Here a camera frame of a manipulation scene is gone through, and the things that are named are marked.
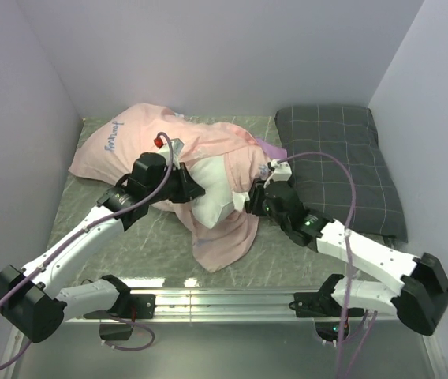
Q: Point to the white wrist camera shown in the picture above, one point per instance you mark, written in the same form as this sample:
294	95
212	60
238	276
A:
165	148
278	171

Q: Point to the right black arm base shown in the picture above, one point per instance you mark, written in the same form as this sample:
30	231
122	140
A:
326	314

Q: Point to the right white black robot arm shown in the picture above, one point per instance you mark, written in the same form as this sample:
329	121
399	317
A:
413	289

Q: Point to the pink purple Elsa pillowcase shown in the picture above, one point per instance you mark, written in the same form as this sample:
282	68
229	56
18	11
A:
109	153

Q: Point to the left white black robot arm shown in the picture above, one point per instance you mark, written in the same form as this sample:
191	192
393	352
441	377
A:
35	298

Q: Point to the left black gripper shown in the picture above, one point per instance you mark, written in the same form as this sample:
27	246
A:
189	188

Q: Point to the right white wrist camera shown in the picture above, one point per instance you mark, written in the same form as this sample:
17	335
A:
278	171

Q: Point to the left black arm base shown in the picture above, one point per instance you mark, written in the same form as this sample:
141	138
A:
118	325

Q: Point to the aluminium mounting rail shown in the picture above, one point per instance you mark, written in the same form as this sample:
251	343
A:
241	333

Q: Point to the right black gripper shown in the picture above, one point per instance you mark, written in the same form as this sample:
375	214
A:
256	193

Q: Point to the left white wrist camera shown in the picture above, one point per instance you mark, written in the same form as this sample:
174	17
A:
165	148

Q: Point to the white pillow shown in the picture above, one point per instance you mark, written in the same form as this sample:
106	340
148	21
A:
219	201

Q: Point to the dark grey checked pillow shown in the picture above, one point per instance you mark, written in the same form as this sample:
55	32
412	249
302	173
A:
336	162

